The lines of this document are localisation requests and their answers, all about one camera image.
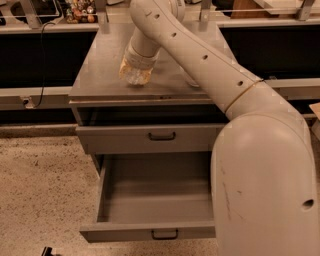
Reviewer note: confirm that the white ceramic bowl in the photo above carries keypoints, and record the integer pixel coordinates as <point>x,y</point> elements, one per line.
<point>188,79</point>

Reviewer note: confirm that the grey wall socket box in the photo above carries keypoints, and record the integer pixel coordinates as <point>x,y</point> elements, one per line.
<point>27,102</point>

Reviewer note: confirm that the black middle drawer handle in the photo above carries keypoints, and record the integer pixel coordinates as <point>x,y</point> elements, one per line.
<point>164,234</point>

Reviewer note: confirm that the colourful items on shelf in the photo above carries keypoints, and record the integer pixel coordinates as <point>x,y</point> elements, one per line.
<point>80,11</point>

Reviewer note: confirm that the clear plastic water bottle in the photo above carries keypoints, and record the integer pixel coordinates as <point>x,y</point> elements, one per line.
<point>135,77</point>

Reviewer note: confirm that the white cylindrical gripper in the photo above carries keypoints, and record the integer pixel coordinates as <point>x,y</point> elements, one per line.
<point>141,60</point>

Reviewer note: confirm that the grey drawer cabinet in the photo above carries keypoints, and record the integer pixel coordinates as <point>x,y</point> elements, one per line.
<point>100,98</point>

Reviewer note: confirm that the grey open middle drawer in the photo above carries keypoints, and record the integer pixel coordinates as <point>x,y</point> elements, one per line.
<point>139,193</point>

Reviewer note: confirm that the black upper drawer handle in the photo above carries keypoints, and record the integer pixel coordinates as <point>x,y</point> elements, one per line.
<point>167,137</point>

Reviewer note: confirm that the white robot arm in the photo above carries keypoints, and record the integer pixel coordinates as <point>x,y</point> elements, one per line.
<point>263,174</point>

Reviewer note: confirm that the black object on floor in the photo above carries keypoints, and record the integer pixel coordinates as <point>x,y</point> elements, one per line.
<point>48,251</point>

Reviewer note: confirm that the black drawer handle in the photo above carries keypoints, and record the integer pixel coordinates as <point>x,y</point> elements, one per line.
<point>167,137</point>
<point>164,234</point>

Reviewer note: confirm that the grey closed upper drawer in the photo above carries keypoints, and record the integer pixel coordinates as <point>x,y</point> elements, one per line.
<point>134,139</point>

